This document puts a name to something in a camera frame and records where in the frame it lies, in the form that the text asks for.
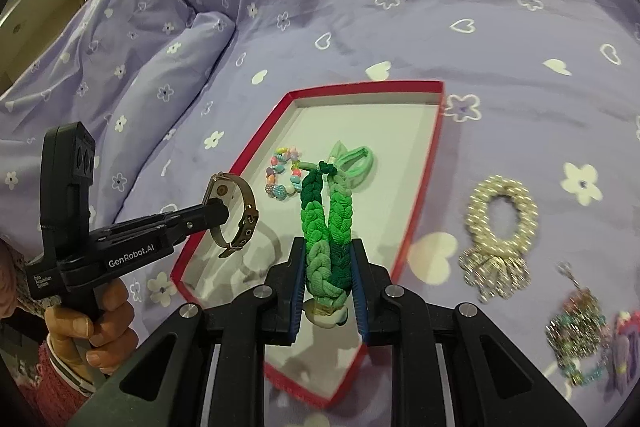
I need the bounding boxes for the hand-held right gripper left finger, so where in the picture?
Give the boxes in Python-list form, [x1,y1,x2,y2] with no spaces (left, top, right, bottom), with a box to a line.
[65,237,307,427]

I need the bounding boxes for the silver beaded chain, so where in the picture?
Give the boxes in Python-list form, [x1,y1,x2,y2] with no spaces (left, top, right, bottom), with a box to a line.
[545,263,608,385]

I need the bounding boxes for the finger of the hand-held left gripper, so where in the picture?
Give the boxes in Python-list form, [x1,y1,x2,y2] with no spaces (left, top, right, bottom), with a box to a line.
[150,199,231,253]
[92,205,211,233]

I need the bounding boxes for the person's left hand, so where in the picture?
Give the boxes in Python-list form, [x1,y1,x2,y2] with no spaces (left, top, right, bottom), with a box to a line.
[44,279,134,376]

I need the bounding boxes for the colourful bead bracelet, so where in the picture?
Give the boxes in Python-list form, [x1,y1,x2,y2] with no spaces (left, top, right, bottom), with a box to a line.
[264,147,313,202]

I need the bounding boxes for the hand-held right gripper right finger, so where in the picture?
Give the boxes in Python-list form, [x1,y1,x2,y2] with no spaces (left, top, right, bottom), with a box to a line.
[348,237,588,427]

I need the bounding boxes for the red cardboard box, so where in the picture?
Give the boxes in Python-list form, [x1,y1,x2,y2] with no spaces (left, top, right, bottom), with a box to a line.
[172,80,446,409]

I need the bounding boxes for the purple flower print blanket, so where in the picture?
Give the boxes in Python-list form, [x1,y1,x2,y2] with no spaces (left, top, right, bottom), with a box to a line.
[0,0,640,427]

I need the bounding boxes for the pearl bracelet with rhinestone charm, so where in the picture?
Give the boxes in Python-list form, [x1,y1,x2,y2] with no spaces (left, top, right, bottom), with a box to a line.
[459,175,540,303]

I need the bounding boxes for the purple hair tie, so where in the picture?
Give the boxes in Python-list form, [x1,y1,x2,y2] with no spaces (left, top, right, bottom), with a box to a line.
[602,309,640,395]

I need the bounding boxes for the light green hair tie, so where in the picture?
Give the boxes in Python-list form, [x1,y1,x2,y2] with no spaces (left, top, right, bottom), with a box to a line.
[327,141,377,180]

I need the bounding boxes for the green braided bracelet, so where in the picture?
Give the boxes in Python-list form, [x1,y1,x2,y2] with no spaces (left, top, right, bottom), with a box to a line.
[299,161,357,330]

